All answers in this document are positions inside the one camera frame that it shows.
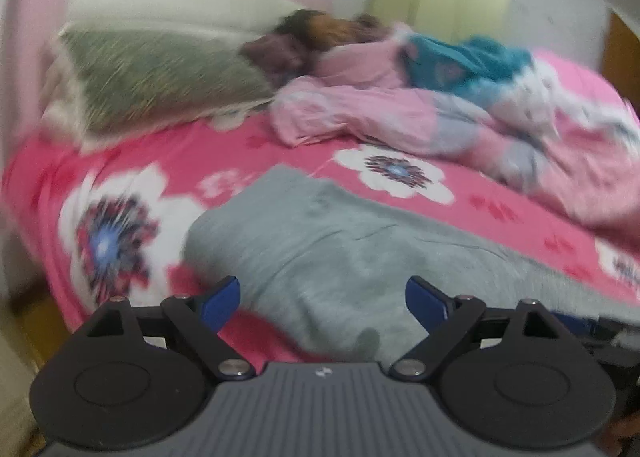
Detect pink floral bed sheet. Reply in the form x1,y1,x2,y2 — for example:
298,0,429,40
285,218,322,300
2,49,640,338

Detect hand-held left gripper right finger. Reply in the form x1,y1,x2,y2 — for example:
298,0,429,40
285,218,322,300
389,275,558,382

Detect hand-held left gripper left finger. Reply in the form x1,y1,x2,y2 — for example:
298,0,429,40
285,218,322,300
85,275,256,382

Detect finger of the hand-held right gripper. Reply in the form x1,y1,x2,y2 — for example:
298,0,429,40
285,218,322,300
562,309,621,339

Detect grey sweatpants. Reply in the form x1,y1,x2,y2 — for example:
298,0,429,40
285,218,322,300
184,164,640,368

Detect green leaf-print pillow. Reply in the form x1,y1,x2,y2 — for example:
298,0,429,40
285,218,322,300
47,22,276,152

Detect pink patchwork quilt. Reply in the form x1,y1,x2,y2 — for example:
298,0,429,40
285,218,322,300
270,22,640,248

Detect teal printed cloth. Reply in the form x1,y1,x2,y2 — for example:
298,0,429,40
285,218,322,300
402,32,533,100

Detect wooden door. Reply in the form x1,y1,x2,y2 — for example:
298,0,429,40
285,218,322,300
600,12,640,102

